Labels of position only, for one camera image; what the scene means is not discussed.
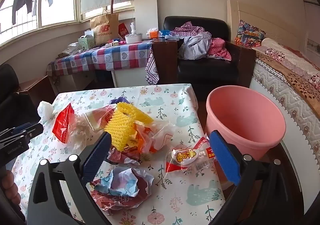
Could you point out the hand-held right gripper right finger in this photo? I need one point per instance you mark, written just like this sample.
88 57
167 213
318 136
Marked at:
225 157

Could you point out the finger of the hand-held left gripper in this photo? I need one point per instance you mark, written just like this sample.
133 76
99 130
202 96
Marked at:
32 130

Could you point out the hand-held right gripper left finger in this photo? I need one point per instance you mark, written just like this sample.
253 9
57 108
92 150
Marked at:
97 155

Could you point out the white tissue ball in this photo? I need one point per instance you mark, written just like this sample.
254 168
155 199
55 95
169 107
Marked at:
45 109

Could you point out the small pink paper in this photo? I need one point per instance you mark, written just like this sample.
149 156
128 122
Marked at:
122 157

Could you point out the clear crinkled plastic bag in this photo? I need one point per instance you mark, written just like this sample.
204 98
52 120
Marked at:
80 131

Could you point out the red plastic wrapper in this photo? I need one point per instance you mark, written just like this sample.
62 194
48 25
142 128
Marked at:
62 122

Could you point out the pink patterned paper bag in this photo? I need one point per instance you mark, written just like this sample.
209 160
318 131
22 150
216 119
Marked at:
96 118

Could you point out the yellow foam net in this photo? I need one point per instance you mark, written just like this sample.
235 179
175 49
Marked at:
120 125

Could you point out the red and white snack packet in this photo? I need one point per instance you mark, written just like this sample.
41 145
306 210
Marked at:
185 156

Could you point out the large floral paper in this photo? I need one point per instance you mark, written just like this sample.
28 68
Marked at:
125 185

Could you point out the pink plastic bucket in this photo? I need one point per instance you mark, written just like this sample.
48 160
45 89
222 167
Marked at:
250 120

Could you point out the clear and orange plastic bag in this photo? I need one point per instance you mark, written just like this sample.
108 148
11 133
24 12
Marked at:
156 140

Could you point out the person's left hand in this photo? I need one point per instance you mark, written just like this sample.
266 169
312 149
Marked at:
10 187

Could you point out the black chair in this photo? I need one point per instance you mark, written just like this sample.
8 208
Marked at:
12 95

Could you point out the brown cardboard box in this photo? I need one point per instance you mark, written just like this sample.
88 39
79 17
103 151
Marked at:
37 90

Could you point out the floral bear print tablecloth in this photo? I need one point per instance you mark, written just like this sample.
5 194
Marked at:
175 105

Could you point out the white cabinet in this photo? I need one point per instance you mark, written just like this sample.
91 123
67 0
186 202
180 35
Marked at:
130 79

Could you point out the black leather armchair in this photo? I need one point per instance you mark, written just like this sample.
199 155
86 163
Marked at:
200 70

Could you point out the bed with quilted mattress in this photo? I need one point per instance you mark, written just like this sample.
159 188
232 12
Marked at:
280 85

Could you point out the checkered heart tablecloth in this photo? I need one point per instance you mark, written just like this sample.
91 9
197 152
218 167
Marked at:
105 57

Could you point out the purple patterned hanging cloth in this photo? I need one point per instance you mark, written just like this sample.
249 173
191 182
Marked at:
152 70

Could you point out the green cardboard box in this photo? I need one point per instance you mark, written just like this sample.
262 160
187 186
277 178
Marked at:
86 42

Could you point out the brown floral blanket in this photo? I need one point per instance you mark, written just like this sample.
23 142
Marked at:
300 82

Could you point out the pink dotted garment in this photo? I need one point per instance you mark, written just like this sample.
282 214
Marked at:
218 49

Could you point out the grey garment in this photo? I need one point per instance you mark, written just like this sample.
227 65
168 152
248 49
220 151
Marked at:
195 46

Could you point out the white round bowl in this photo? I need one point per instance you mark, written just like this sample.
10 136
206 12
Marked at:
133 39

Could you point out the brown paper shopping bag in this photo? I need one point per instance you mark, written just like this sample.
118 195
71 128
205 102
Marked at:
105 27

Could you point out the colourful cartoon pillow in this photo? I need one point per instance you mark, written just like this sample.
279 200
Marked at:
250 34

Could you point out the bay window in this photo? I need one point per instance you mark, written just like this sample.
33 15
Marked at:
57 2

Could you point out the orange tissue box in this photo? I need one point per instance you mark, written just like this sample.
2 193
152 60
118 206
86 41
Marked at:
152 34

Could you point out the purple checkered shirt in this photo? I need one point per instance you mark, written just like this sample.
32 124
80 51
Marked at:
187 29

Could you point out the blue packet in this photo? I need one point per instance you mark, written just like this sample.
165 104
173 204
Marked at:
165 32

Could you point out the cream wooden headboard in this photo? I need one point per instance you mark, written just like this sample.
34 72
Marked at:
270 22

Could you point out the wooden coat rack pole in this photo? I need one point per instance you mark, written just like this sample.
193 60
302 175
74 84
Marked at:
113 2

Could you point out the white wardrobe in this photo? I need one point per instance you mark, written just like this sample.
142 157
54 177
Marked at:
311 20

